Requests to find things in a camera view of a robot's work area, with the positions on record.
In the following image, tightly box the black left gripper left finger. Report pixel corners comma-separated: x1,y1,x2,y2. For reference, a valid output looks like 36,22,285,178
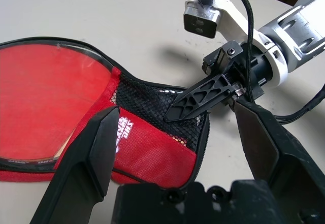
30,105,120,224

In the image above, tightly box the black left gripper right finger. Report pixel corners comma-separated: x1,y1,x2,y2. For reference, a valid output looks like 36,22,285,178
233,102,325,224

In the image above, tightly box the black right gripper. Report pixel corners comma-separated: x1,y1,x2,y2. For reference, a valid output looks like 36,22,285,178
163,40,274,123

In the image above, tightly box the red black paddle case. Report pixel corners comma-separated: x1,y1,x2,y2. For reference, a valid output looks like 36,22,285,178
0,37,211,189

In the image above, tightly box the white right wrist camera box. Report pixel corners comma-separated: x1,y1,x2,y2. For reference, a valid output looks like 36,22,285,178
183,0,289,88

